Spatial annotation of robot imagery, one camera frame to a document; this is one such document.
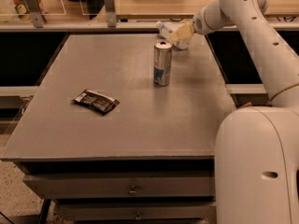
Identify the yellow foam-padded gripper finger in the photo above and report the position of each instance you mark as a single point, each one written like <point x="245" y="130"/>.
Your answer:
<point x="184" y="31"/>

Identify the clear plastic bottle blue label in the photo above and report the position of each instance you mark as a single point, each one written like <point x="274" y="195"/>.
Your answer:
<point x="166" y="28"/>

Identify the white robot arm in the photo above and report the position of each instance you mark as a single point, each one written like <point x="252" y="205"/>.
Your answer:
<point x="257" y="147"/>

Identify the silver blue energy drink can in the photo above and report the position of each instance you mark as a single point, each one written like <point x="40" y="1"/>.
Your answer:
<point x="162" y="62"/>

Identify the black snack packet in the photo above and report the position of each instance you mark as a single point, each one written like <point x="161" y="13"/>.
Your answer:
<point x="96" y="101"/>

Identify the grey upper drawer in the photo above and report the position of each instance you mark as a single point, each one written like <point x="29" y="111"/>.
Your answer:
<point x="121" y="185"/>

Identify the grey drawer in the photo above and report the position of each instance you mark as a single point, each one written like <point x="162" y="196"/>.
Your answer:
<point x="135" y="211"/>
<point x="121" y="185"/>

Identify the colourful package behind glass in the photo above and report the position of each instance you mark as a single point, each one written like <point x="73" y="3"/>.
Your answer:
<point x="17" y="10"/>

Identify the grey lower drawer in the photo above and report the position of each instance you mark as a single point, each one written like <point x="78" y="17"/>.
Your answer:
<point x="135" y="211"/>

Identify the middle metal bracket post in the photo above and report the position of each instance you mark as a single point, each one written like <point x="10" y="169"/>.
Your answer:
<point x="110" y="13"/>

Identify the metal bracket post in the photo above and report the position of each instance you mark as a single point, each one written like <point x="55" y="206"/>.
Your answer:
<point x="110" y="13"/>
<point x="36" y="14"/>

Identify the left metal bracket post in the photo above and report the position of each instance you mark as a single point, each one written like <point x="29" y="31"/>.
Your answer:
<point x="36" y="14"/>

